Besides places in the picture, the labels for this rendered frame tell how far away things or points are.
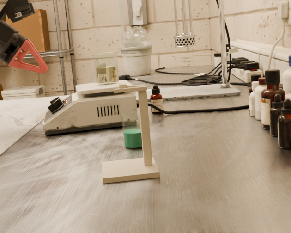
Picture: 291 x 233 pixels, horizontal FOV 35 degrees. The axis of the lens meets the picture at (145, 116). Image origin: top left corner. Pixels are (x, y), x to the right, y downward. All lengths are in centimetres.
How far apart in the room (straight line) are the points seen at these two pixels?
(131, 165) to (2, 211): 20
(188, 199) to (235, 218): 8
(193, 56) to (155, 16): 39
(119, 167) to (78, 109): 31
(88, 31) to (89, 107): 247
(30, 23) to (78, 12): 45
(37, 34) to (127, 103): 220
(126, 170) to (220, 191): 15
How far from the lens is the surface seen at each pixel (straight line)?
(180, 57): 339
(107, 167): 68
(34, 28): 312
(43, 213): 57
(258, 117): 96
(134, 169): 66
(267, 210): 53
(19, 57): 104
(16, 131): 106
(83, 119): 96
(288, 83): 91
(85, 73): 343
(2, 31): 104
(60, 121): 96
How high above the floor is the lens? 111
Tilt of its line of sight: 11 degrees down
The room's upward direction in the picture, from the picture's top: 5 degrees counter-clockwise
